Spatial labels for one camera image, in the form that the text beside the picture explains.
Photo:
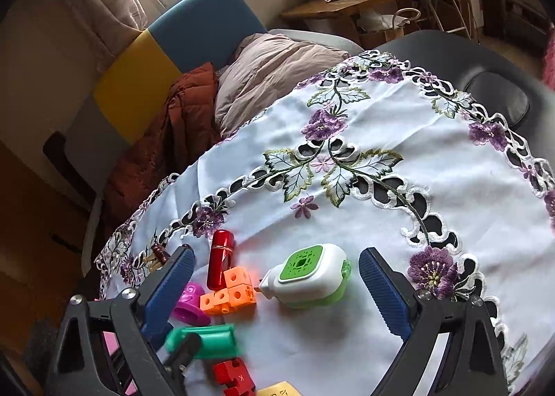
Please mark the yellow card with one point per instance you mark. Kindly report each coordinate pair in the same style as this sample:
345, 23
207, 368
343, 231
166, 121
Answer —
281, 390

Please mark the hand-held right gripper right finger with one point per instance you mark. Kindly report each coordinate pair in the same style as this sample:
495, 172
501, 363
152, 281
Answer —
386, 292

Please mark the blue yellow grey headboard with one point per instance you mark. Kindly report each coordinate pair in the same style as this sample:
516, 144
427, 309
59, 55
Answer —
195, 18

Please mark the wooden desk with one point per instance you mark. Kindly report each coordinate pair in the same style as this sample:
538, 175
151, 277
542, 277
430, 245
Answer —
329, 10

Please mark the black padded table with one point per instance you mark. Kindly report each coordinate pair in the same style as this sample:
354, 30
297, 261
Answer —
498, 92

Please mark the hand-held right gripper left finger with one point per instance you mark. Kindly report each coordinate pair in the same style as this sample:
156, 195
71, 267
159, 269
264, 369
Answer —
167, 287

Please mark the red metal flashlight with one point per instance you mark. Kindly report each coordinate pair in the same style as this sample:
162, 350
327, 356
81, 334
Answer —
220, 259

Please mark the white floral embroidered tablecloth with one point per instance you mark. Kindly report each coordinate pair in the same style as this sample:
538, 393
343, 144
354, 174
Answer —
390, 161

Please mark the pink plastic tray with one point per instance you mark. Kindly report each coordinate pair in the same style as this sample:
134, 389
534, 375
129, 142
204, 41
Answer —
108, 340

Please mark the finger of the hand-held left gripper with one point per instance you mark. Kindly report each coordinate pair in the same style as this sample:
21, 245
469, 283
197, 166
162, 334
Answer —
184, 357

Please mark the green plastic clip piece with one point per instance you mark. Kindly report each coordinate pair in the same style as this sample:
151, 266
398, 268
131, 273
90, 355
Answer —
214, 335

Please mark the white green plug-in device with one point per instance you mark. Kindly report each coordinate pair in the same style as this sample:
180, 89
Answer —
310, 281

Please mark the rust red quilted blanket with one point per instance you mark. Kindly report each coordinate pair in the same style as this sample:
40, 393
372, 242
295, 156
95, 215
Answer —
173, 140

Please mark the red linked cube blocks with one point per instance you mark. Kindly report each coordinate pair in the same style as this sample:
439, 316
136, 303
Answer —
232, 376

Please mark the white metal rack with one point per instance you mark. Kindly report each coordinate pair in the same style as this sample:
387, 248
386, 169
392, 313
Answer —
446, 10

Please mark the orange linked cube blocks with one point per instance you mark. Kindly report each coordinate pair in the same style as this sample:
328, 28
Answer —
229, 292

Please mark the pink fuzzy garment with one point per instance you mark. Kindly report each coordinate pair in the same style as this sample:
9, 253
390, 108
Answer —
550, 62

